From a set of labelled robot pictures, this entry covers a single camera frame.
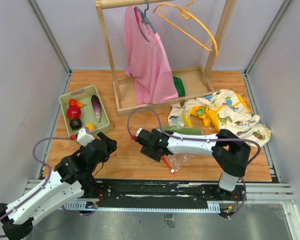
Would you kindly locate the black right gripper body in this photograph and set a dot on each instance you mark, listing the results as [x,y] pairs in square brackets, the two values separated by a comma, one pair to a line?
[150,153]

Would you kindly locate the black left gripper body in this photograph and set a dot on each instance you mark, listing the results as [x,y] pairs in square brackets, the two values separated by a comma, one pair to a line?
[111,148]

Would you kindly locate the yellow plush fruit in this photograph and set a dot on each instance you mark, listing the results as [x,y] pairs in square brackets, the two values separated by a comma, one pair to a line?
[90,126]

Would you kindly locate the clear zip top bag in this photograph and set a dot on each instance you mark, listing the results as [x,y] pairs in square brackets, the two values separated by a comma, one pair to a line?
[176,161]

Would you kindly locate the green plush vegetable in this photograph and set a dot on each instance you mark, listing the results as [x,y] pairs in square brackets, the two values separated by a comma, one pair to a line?
[183,130]

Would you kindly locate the yellow plush banana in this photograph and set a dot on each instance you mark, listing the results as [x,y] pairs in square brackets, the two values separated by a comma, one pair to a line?
[187,120]

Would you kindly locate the red plush fruit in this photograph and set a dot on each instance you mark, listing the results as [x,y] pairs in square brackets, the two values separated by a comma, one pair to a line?
[73,112]

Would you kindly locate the purple plush eggplant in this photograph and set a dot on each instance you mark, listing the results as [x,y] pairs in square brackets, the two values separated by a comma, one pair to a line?
[96,105]

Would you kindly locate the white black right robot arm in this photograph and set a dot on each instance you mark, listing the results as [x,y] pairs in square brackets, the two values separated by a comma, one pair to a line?
[230,152]

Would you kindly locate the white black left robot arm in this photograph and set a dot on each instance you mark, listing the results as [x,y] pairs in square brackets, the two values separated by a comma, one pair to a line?
[71,178]

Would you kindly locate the dark purple plush fruit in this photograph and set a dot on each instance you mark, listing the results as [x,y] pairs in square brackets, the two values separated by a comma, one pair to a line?
[75,123]

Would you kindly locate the light green plastic basket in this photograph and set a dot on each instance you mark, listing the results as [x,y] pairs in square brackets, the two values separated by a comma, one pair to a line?
[84,95]

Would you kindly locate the red orange plush pepper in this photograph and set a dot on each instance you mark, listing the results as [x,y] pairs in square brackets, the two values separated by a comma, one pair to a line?
[75,103]

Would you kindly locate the green cloth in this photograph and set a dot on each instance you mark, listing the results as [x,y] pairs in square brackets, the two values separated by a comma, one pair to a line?
[178,83]

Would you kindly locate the wooden clothes rack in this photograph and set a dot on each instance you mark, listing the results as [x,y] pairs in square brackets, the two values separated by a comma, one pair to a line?
[195,78]

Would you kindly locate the cartoon print children's garment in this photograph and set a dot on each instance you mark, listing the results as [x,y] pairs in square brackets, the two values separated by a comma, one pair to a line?
[224,109]

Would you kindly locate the pink t-shirt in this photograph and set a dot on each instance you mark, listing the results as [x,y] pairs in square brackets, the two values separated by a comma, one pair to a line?
[148,64]

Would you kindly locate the grey clothes hanger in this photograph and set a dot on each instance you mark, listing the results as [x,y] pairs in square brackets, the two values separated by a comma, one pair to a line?
[146,28]

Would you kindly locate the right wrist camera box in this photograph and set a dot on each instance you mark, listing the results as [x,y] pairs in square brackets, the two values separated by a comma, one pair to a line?
[142,136]

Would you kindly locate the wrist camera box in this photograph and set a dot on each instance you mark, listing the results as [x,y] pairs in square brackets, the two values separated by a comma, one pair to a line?
[83,137]
[142,136]

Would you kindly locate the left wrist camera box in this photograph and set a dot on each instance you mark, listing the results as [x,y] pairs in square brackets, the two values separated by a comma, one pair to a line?
[83,137]

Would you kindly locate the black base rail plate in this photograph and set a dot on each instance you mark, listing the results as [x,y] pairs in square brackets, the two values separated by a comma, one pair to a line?
[110,189]

